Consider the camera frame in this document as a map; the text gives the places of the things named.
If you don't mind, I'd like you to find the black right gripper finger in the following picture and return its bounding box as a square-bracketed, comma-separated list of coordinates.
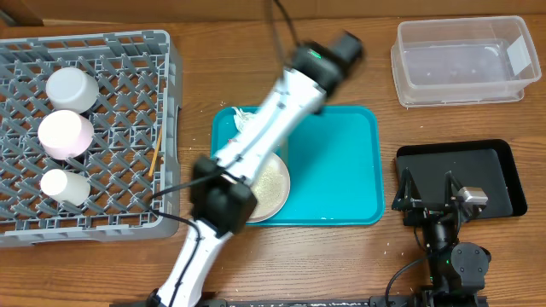
[444, 171, 462, 207]
[392, 168, 422, 211]

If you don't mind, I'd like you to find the large white plate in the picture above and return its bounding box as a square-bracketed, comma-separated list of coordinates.
[247, 153, 291, 223]

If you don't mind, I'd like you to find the wooden chopstick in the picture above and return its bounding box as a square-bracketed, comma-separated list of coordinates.
[148, 125, 163, 177]

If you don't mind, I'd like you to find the grey bowl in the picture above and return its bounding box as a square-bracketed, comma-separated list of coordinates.
[46, 67, 99, 113]

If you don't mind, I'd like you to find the pink bowl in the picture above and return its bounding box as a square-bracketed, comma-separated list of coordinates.
[38, 110, 94, 160]

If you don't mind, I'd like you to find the cream white cup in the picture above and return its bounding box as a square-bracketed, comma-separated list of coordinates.
[40, 169, 90, 206]

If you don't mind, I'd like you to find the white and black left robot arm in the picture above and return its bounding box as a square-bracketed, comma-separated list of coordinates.
[145, 32, 364, 306]

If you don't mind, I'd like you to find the black rectangular tray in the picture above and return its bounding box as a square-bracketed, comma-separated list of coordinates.
[395, 139, 527, 219]

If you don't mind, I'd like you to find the teal serving tray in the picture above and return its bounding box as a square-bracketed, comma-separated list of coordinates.
[207, 105, 386, 227]

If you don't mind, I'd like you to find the crumpled white napkin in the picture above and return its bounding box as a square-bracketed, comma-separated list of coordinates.
[232, 107, 256, 132]

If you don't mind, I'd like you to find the clear plastic bin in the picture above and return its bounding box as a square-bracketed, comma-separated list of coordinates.
[391, 15, 542, 107]

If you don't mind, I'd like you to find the grey plastic dish rack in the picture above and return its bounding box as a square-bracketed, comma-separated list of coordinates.
[1, 30, 182, 247]

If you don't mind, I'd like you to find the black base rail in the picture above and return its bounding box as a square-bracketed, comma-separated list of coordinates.
[109, 296, 418, 307]

